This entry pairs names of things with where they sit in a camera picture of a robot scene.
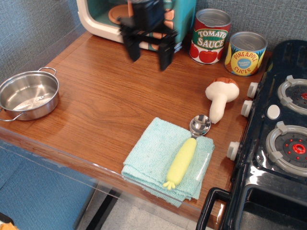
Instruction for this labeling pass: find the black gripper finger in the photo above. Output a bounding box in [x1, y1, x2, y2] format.
[158, 42, 176, 71]
[122, 34, 141, 61]

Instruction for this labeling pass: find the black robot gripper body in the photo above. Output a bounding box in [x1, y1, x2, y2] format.
[118, 0, 177, 47]

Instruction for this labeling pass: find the white plush mushroom toy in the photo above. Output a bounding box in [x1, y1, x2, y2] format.
[205, 77, 240, 124]

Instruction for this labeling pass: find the teal toy microwave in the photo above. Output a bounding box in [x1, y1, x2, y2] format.
[76, 0, 196, 52]

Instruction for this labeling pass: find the tomato sauce can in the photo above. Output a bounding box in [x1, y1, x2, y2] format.
[189, 8, 232, 64]

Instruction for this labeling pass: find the pineapple slices can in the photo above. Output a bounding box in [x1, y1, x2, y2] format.
[224, 31, 268, 76]

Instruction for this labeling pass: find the stainless steel pot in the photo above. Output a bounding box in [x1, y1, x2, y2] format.
[0, 67, 59, 122]

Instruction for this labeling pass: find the light blue folded cloth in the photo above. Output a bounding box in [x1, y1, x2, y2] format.
[121, 117, 214, 207]

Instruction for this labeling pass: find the black toy stove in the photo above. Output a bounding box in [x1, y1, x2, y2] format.
[197, 40, 307, 230]

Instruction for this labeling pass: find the orange plush toy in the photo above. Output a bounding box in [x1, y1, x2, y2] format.
[0, 222, 19, 230]

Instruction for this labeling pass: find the spoon with yellow handle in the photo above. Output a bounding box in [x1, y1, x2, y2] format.
[163, 115, 211, 191]

